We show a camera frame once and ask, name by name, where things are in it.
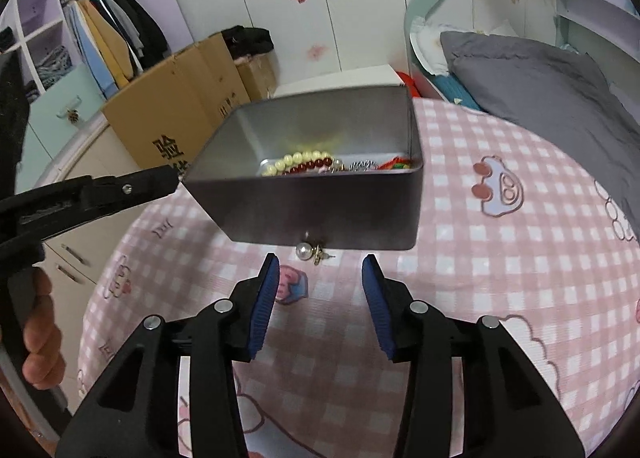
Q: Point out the teal drawer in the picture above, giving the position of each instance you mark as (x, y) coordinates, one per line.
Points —
(50, 128)

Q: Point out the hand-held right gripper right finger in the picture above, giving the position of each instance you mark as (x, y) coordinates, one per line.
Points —
(377, 308)

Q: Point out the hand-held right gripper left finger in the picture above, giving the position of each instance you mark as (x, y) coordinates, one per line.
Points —
(265, 303)

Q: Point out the pinecone ornament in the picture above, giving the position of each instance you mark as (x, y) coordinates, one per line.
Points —
(74, 117)

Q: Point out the white lower cabinet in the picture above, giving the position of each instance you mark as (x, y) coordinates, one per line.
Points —
(75, 248)

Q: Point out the grey metal tin box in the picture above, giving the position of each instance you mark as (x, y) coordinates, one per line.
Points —
(310, 213)

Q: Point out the lilac cubby shelf unit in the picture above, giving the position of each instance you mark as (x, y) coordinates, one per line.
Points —
(45, 28)

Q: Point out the small cardboard box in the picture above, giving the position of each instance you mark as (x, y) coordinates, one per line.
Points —
(257, 76)

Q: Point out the white board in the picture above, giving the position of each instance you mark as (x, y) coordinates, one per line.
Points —
(340, 78)

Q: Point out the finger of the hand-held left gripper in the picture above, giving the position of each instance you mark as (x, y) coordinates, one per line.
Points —
(100, 195)

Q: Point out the light blue hanging shirt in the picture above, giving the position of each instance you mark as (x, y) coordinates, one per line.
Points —
(87, 53)

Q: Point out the large cardboard box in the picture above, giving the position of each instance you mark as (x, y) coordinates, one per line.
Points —
(165, 98)

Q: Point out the red cloth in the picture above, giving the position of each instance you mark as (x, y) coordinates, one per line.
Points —
(407, 83)

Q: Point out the pink checked tablecloth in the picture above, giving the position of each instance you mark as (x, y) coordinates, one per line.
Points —
(450, 288)

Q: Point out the white pillow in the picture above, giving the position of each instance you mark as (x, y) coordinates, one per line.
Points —
(430, 48)

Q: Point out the white wardrobe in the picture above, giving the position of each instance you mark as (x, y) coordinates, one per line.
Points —
(350, 13)

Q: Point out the person's left hand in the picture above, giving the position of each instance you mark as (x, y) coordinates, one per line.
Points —
(45, 353)

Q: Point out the pale pink butterfly sticker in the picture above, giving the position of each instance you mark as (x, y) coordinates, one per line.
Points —
(315, 52)

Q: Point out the folded blue jeans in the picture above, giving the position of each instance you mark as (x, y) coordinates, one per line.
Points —
(30, 91)

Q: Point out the folded grey striped cloth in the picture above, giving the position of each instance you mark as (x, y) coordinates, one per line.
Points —
(52, 66)

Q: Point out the black hanging jacket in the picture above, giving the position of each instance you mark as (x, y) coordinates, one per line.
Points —
(145, 33)

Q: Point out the yellow hanging jacket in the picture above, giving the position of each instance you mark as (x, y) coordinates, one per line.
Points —
(110, 48)

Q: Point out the teal knitted cloth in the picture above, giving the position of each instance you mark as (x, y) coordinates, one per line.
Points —
(450, 88)

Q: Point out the grey hanging garment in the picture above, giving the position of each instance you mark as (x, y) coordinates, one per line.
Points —
(122, 21)

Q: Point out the pearl earring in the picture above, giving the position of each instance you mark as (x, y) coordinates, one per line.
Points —
(303, 251)

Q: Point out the grey blanket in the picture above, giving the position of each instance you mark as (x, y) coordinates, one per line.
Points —
(540, 83)

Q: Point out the black clothes pile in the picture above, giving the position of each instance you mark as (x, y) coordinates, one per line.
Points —
(250, 41)

